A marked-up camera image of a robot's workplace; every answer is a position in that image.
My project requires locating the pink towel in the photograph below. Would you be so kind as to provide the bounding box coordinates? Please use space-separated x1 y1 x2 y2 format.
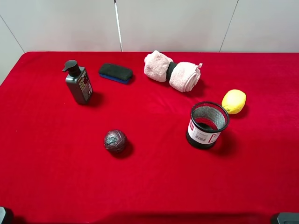
144 50 202 92

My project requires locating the dark maroon ball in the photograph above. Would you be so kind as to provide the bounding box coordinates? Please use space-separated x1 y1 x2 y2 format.
104 129 127 153

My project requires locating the black blue whiteboard eraser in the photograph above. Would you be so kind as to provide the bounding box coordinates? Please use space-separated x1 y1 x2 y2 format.
99 63 133 84

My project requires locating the black mesh pen holder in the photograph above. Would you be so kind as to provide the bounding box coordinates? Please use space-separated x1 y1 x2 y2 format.
186 101 229 150

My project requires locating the red velvet tablecloth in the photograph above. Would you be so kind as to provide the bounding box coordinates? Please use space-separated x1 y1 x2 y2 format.
0 52 299 224

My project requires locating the black pump dispenser bottle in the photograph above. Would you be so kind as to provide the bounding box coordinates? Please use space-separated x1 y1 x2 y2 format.
62 60 93 105

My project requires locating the yellow lemon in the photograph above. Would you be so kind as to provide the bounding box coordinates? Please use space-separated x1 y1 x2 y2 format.
221 89 246 114

